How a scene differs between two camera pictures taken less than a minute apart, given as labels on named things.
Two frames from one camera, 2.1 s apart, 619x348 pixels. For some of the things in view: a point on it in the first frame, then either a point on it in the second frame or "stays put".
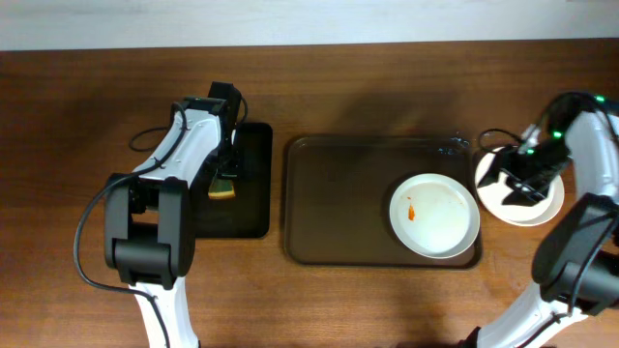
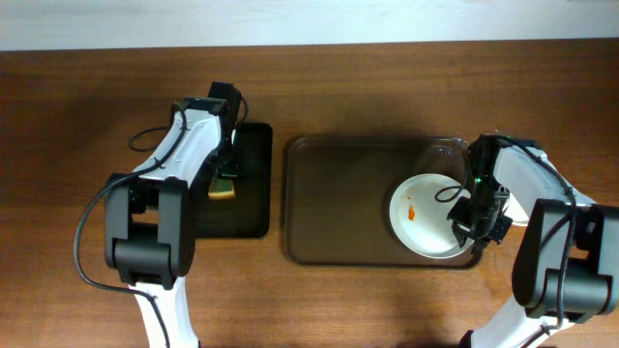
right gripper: [517, 175] → [482, 224]
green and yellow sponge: [221, 189] stays put
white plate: [434, 216] stays put
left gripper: [230, 164] stays put
